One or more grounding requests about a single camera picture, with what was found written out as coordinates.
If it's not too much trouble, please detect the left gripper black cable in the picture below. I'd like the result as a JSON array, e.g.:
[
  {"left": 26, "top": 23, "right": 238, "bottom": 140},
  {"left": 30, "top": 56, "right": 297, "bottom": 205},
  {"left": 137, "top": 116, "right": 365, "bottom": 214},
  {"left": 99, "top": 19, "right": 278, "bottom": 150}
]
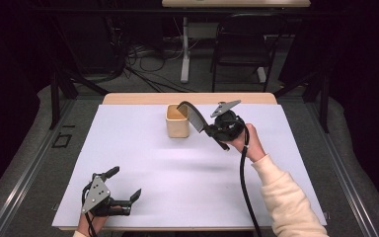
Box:
[{"left": 80, "top": 181, "right": 99, "bottom": 237}]

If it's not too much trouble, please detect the white table mat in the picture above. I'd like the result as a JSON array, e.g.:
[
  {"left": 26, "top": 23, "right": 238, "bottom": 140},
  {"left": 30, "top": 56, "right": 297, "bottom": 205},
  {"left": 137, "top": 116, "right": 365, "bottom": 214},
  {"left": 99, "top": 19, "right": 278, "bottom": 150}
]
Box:
[{"left": 51, "top": 104, "right": 328, "bottom": 229}]

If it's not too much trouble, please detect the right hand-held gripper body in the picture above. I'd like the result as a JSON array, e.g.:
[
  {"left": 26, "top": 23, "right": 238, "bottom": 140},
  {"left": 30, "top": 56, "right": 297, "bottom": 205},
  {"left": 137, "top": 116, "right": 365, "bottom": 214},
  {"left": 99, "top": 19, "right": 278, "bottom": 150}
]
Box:
[{"left": 209, "top": 99, "right": 247, "bottom": 143}]

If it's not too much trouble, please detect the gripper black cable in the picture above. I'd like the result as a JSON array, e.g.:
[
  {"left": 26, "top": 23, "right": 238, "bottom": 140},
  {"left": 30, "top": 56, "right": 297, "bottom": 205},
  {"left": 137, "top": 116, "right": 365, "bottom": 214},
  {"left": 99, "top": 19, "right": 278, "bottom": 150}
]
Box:
[
  {"left": 238, "top": 124, "right": 264, "bottom": 237},
  {"left": 80, "top": 181, "right": 99, "bottom": 237}
]

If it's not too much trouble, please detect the bundle of floor cables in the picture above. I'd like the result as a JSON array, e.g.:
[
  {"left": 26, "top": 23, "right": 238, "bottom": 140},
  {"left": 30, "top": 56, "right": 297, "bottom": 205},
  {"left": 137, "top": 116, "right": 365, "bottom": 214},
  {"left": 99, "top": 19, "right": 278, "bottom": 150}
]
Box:
[{"left": 121, "top": 40, "right": 196, "bottom": 94}]

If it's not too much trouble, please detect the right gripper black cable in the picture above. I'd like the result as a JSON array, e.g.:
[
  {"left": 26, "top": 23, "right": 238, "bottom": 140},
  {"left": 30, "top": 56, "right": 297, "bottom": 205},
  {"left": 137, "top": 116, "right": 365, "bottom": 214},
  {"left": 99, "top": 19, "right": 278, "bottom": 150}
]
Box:
[{"left": 238, "top": 124, "right": 264, "bottom": 237}]

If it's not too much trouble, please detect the wooden table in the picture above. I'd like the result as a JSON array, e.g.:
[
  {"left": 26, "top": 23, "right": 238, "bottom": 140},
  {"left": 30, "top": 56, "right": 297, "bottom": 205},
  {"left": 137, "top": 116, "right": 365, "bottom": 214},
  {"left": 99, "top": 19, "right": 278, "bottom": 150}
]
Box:
[{"left": 58, "top": 92, "right": 321, "bottom": 232}]

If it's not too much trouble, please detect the white-legged wooden desk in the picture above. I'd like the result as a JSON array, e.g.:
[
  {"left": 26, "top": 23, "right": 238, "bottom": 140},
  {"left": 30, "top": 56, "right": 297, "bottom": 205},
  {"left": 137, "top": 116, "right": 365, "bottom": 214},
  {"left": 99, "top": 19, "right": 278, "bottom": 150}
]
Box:
[{"left": 161, "top": 0, "right": 312, "bottom": 84}]

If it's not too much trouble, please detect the black chair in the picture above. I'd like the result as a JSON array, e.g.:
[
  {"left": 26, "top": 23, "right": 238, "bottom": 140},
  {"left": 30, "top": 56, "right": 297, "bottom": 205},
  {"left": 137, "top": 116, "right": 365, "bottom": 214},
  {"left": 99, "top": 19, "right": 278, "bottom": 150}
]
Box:
[{"left": 209, "top": 13, "right": 289, "bottom": 94}]

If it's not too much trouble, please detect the beige square cup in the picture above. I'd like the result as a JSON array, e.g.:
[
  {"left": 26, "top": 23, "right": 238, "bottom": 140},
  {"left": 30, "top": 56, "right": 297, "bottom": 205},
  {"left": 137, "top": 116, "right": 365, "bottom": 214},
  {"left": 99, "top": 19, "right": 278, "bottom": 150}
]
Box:
[{"left": 165, "top": 103, "right": 190, "bottom": 139}]

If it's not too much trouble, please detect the black metal frame stand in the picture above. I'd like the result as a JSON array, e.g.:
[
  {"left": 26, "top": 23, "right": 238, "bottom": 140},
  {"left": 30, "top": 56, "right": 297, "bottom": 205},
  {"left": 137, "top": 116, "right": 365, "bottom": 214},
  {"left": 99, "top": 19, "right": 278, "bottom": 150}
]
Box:
[
  {"left": 47, "top": 67, "right": 111, "bottom": 130},
  {"left": 271, "top": 69, "right": 332, "bottom": 134}
]

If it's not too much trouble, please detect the person's right hand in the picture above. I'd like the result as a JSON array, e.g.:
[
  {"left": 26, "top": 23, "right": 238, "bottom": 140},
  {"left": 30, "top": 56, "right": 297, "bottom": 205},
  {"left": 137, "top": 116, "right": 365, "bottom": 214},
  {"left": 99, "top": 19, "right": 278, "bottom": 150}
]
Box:
[{"left": 222, "top": 122, "right": 267, "bottom": 163}]

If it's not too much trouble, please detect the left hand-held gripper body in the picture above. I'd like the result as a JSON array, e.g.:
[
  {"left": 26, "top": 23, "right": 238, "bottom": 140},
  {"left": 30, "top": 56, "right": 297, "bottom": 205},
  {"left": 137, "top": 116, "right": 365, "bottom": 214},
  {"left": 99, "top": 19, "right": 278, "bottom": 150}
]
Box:
[{"left": 80, "top": 174, "right": 132, "bottom": 218}]

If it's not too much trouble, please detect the aluminium floor rail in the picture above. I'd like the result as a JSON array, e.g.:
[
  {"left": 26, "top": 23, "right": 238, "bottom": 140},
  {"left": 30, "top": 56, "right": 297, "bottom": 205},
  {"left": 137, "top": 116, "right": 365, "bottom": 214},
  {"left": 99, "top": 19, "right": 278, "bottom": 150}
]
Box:
[
  {"left": 0, "top": 98, "right": 77, "bottom": 237},
  {"left": 305, "top": 101, "right": 379, "bottom": 237}
]

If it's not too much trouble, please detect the person's left hand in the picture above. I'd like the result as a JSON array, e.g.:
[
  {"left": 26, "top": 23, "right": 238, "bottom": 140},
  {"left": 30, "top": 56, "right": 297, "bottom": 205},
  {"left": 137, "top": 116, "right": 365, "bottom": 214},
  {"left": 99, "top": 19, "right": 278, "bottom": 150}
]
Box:
[{"left": 76, "top": 205, "right": 123, "bottom": 237}]

